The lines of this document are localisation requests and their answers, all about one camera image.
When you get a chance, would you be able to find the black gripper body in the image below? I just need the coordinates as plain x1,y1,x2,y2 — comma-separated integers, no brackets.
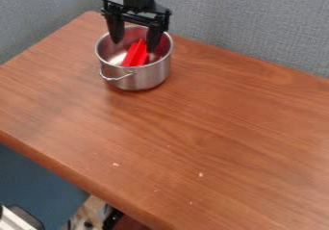
102,0,173,32

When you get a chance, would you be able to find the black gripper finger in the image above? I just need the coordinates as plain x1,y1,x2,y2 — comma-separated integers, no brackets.
106,6,124,43
147,16,166,53

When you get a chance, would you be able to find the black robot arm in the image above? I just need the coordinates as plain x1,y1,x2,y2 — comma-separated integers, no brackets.
102,0,173,53

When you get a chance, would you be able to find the white object under table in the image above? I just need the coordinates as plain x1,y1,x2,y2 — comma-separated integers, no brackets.
0,208,37,230

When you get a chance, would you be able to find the metal pot with handle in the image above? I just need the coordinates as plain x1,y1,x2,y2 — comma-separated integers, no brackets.
95,25,174,90

